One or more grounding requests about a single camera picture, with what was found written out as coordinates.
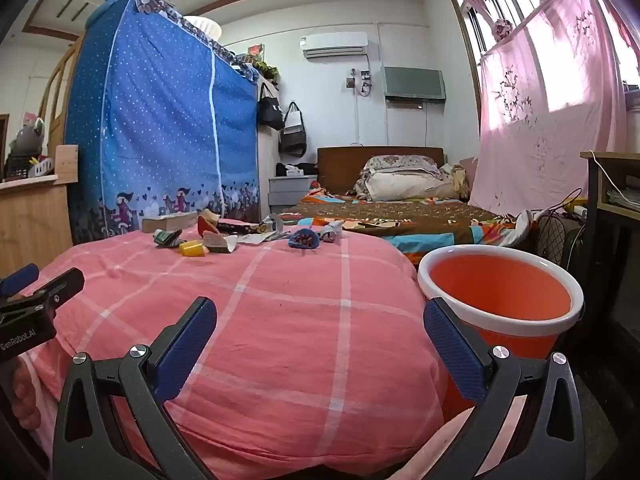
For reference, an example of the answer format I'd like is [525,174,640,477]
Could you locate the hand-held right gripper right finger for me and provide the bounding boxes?
[422,297,586,480]

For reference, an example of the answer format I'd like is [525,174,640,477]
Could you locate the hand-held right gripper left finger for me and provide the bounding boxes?
[52,296,218,480]

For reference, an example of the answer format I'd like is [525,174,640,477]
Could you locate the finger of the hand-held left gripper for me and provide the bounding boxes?
[0,267,85,324]
[0,263,40,297]

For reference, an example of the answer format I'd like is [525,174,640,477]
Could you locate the orange bucket with white rim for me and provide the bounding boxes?
[417,245,586,413]

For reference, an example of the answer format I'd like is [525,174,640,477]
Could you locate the green wrapper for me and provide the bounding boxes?
[153,228,183,249]

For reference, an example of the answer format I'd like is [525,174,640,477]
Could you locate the red and white packet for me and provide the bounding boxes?
[196,211,222,238]

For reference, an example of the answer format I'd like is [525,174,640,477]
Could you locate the dark packet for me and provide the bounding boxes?
[217,218,261,236]

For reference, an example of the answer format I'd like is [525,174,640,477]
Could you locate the white and yellow wrapper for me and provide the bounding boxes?
[240,214,291,246]

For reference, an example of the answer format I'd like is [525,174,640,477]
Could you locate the blue snack wrapper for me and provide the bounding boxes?
[287,227,321,251]

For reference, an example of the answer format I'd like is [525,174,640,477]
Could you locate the person's left hand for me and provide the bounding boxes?
[11,364,42,431]

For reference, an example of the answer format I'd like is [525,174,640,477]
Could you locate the light wooden counter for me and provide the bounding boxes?
[0,145,81,281]

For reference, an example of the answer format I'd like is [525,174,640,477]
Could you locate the black mesh basket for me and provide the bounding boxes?
[4,155,31,181]

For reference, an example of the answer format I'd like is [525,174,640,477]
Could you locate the pink checked blanket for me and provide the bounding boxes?
[15,230,451,480]

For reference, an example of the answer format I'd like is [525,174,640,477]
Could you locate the pale wooden block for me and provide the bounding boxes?
[141,211,198,233]

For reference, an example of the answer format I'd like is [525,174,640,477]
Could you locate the grey round toy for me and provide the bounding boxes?
[10,117,46,156]

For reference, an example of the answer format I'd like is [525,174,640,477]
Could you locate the black fan grille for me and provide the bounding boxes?
[535,210,583,271]

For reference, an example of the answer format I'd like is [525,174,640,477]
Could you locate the colourful patchwork bed sheet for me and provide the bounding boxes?
[277,187,538,261]

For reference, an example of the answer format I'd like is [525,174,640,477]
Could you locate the cream pillow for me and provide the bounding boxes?
[365,172,461,202]

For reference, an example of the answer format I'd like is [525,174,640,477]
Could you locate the yellowish crumpled cloth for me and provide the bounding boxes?
[440,162,468,198]

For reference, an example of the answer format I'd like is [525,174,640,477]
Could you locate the grey nightstand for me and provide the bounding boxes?
[269,175,318,218]

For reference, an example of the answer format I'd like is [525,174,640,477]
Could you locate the blue dotted fabric wardrobe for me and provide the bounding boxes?
[64,0,261,246]

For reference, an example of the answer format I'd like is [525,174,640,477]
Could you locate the beige tall cabinet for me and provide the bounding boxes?
[255,77,282,211]

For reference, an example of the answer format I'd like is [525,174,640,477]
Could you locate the floral pillow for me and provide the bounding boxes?
[361,155,443,181]

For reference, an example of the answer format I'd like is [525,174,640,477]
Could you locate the black cloth on nightstand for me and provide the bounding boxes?
[276,162,318,178]

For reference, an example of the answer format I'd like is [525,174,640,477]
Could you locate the black framed wooden desk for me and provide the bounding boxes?
[580,150,640,311]

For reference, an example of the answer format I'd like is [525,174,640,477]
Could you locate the brown wooden headboard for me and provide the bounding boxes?
[317,147,445,193]

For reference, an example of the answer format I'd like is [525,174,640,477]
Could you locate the stack of papers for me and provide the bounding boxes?
[607,187,640,208]

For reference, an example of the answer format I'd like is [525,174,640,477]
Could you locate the grey tote bag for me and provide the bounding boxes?
[278,102,308,157]

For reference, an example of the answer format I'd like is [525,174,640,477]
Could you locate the pink hanging sheet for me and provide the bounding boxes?
[470,0,631,216]

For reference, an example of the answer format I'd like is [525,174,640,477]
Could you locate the black handbag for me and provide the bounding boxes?
[256,81,285,130]

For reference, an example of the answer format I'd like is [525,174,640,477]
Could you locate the television with green cover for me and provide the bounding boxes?
[383,66,447,103]

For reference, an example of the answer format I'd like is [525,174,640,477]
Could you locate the white ribbed plastic basket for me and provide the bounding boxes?
[186,16,222,43]

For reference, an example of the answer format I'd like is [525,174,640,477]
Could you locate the white air conditioner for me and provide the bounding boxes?
[302,31,369,60]

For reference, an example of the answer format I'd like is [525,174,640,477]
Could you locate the wooden ladder frame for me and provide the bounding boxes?
[37,35,83,171]

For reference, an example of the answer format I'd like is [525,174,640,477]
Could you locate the white cable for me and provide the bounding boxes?
[590,150,628,196]

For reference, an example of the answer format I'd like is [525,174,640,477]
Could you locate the wall socket with plugs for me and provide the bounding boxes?
[345,67,373,97]

